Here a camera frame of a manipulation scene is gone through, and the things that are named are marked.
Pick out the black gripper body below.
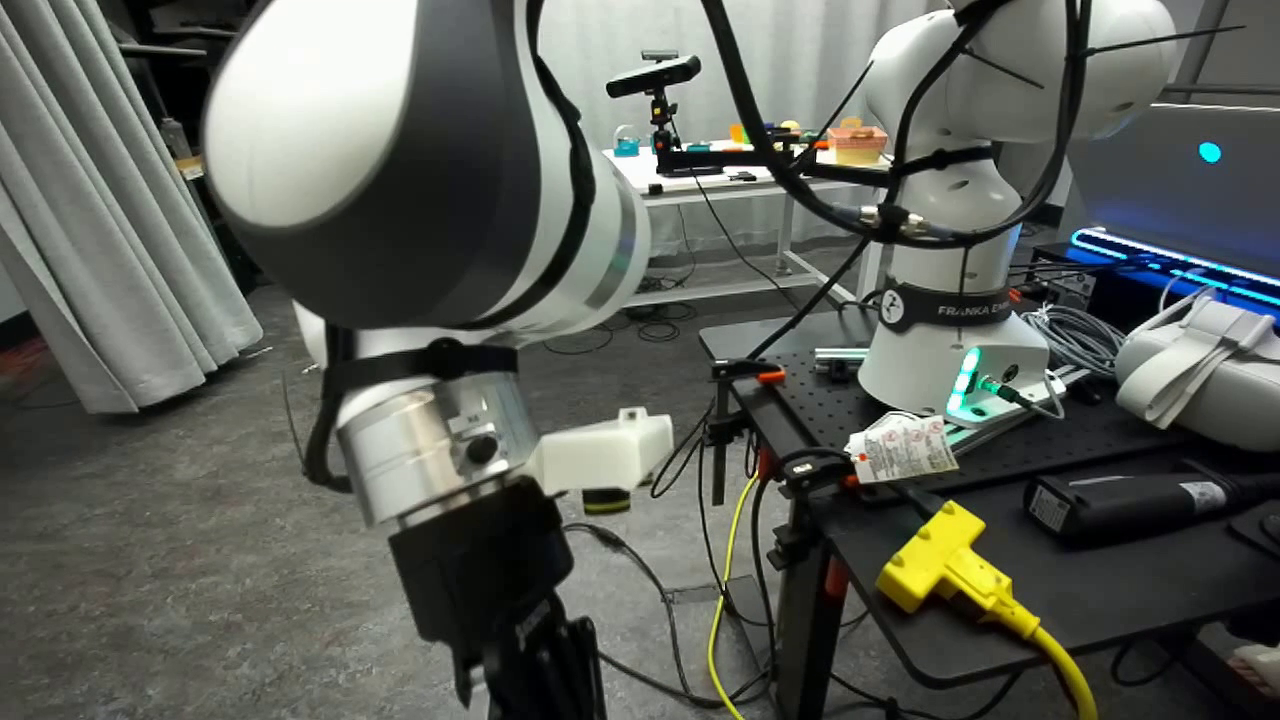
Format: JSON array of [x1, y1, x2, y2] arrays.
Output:
[[384, 477, 610, 720]]

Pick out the black clamp with orange tip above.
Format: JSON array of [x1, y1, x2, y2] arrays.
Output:
[[704, 356, 793, 514]]

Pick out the white red printed packet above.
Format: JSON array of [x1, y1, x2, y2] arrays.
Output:
[[839, 410, 963, 487]]

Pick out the white metal table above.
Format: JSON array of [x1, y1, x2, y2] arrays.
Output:
[[604, 142, 884, 316]]

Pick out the yellow power splitter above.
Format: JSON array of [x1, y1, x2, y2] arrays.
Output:
[[870, 495, 1048, 640]]

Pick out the grey pleated curtain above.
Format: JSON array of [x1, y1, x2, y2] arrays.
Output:
[[0, 0, 272, 422]]

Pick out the orange toy basket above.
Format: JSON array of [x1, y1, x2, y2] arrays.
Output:
[[822, 113, 890, 168]]

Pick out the dark storage shelves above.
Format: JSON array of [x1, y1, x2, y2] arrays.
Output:
[[112, 0, 263, 151]]

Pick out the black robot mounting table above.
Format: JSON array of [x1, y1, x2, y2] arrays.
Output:
[[696, 312, 1280, 720]]

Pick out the black power brick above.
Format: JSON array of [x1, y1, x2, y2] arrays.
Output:
[[1019, 463, 1280, 552]]

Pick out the white VR headset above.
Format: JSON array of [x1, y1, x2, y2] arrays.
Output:
[[1111, 289, 1280, 458]]

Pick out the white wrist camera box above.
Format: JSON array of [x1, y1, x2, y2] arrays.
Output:
[[527, 406, 678, 521]]

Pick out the black floor cable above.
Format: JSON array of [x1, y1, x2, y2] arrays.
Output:
[[585, 515, 785, 714]]

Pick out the thin yellow cable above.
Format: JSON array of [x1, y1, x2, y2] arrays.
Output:
[[701, 467, 767, 720]]

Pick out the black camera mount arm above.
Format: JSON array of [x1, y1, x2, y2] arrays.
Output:
[[642, 87, 1002, 188]]

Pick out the black stereo camera bar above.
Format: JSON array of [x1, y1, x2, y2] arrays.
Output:
[[604, 54, 704, 105]]

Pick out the thick yellow power cable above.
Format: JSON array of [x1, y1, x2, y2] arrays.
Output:
[[1011, 604, 1102, 720]]

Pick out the grey coiled cable bundle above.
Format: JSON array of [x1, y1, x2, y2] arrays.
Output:
[[1017, 301, 1126, 394]]

